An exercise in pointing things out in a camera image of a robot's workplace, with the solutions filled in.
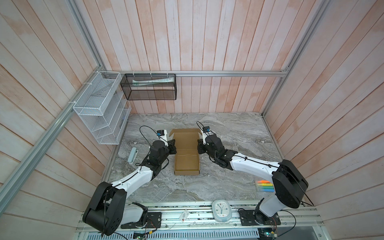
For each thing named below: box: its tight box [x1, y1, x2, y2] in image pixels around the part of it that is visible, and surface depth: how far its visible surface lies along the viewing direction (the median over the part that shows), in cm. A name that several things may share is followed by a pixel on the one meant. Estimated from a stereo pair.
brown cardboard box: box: [169, 128, 202, 176], surface depth 90 cm
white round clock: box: [212, 199, 233, 222], surface depth 76 cm
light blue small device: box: [127, 147, 139, 164], surface depth 95 cm
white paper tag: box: [178, 209, 190, 223], surface depth 76 cm
